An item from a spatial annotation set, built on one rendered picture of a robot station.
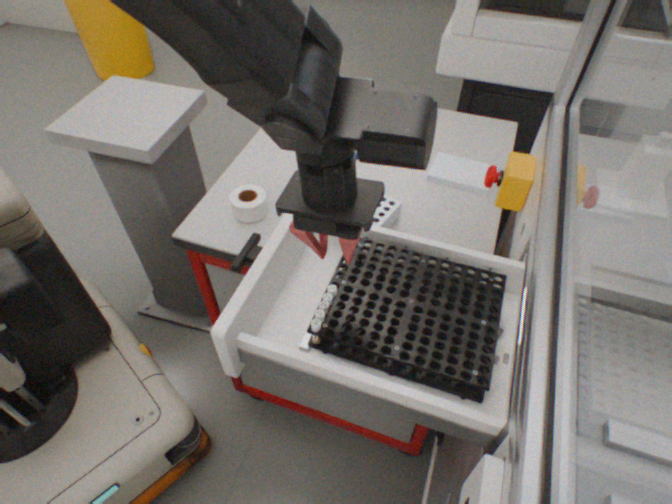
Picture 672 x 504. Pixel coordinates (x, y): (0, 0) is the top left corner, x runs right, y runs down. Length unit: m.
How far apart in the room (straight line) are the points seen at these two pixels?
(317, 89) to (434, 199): 0.66
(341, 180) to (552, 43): 0.89
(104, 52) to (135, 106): 1.82
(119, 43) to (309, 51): 2.78
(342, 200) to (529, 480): 0.29
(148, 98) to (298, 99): 1.05
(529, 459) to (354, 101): 0.32
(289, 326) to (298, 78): 0.40
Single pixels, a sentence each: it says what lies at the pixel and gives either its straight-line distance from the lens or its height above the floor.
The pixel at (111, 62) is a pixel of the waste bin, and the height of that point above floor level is 0.13.
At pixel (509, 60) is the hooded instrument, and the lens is 1.28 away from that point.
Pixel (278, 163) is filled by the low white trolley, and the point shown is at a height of 0.76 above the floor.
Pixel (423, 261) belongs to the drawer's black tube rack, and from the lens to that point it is 0.66.
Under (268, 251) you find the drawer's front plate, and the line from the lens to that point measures 0.62.
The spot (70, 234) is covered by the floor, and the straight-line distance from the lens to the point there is 2.22.
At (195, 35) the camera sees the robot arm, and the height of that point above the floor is 1.28.
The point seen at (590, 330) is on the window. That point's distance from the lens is 0.42.
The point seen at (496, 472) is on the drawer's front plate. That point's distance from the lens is 0.50.
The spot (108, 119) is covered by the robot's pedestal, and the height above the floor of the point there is 0.76.
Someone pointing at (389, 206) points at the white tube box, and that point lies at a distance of 0.88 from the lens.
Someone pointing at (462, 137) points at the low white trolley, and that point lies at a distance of 1.16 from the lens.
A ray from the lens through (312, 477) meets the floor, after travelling 1.44.
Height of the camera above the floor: 1.39
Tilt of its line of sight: 49 degrees down
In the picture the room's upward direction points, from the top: straight up
